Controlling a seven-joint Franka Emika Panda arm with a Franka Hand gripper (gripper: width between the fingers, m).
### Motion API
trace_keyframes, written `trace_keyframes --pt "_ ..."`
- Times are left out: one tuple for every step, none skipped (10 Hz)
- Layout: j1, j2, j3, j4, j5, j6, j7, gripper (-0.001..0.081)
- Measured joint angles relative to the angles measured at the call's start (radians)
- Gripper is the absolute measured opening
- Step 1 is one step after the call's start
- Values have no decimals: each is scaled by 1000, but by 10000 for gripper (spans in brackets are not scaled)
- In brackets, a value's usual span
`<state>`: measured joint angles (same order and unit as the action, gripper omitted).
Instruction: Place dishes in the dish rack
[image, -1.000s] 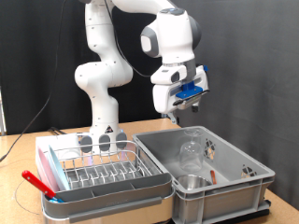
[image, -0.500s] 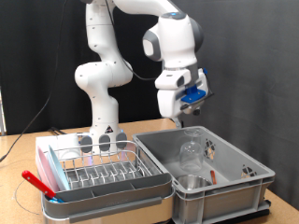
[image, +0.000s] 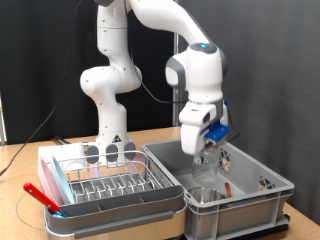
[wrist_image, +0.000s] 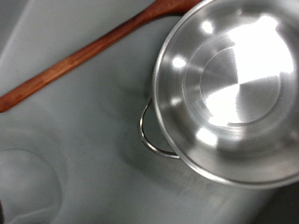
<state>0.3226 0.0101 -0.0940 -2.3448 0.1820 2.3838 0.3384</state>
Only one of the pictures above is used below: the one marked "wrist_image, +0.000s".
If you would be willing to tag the stainless steel pot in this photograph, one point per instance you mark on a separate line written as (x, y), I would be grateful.
(233, 93)

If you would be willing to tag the grey plastic crate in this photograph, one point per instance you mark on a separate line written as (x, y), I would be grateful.
(93, 140)

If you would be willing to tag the brown wooden spoon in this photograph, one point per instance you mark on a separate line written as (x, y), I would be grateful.
(78, 59)

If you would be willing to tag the clear wine glass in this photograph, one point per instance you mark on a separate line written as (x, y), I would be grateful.
(28, 186)

